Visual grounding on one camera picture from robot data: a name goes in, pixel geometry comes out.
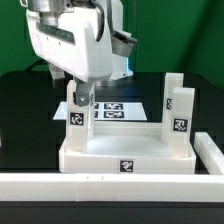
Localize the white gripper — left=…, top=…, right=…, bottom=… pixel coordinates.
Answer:
left=25, top=5, right=138, bottom=108

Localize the white desk top tray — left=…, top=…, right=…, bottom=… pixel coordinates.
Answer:
left=59, top=121, right=196, bottom=174

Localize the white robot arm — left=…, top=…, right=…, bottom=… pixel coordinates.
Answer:
left=19, top=0, right=137, bottom=107

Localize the sheet of fiducial tags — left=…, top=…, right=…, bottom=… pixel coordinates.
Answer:
left=53, top=101, right=148, bottom=122

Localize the white L-shaped fence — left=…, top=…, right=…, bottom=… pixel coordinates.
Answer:
left=0, top=136, right=224, bottom=202

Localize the black cable with connector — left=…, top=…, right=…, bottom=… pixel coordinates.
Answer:
left=24, top=59, right=48, bottom=72

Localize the grey braided cable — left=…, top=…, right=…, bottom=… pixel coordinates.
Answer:
left=89, top=0, right=138, bottom=44

